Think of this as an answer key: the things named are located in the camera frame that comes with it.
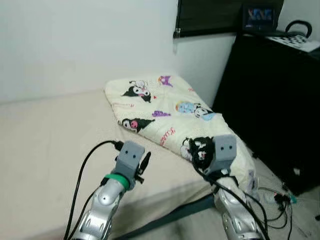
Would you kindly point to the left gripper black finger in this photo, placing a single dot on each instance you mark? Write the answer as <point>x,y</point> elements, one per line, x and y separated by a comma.
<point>146,161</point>

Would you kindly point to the cream cartoon print blanket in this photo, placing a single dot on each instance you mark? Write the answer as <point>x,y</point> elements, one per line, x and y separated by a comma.
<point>165,115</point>

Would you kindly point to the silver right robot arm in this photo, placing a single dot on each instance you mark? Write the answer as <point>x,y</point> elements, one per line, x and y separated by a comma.
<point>235,215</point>

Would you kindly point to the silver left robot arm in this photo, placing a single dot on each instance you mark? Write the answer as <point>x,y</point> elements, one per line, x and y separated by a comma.
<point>102,205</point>

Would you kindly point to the black cabinet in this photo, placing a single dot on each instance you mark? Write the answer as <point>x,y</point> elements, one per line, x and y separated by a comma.
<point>270,110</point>

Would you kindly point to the beige sheeted mattress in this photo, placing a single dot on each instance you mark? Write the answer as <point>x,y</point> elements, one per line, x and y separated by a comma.
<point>50,140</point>

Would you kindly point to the black white checkerboard sheet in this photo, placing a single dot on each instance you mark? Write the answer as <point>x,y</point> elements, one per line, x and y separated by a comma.
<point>297,42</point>

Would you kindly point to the black laptop lit screen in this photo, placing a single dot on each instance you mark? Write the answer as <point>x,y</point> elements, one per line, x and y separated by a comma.
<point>260,17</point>

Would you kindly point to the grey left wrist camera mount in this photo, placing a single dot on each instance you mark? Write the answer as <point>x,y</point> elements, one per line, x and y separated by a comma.
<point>130,157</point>

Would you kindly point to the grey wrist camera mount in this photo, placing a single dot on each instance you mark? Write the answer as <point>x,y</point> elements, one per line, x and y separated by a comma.
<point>130,157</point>
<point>225,152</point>

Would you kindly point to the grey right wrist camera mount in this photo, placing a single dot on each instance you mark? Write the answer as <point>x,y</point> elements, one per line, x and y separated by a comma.
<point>225,152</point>

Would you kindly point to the dark blue bed frame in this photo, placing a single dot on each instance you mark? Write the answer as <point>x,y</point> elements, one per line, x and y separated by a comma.
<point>170,217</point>

